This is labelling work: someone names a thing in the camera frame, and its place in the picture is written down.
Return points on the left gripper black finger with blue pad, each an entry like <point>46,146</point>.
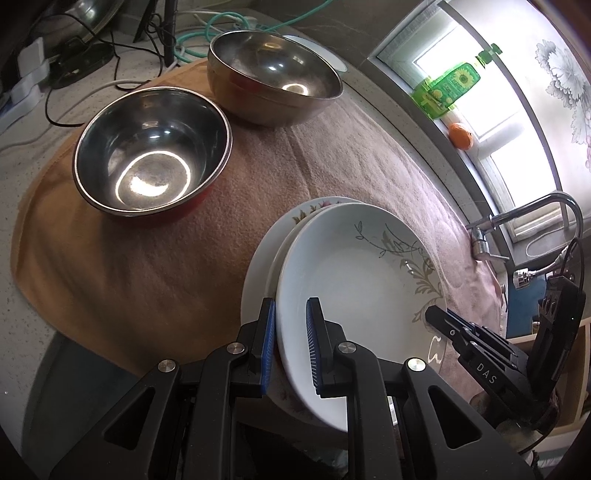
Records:
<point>177,421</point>
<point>404,420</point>

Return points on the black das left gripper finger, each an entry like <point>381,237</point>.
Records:
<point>497,365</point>

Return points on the white floral plate top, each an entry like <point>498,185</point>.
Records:
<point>374,277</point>

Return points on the white floral plate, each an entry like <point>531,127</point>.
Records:
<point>374,277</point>
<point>280,391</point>

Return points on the steel bowl brown outside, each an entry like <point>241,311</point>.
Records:
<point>269,80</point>

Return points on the light blue ceramic bowl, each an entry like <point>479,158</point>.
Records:
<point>323,52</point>

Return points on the orange pink towel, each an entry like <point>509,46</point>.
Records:
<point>135,293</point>

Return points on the white floral plate bottom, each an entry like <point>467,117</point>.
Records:
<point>280,391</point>

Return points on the orange tangerine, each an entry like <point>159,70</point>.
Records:
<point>461,137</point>

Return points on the steel bowl red outside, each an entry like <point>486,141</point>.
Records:
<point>152,155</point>

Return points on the green dish soap bottle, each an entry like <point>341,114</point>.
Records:
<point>437,97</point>

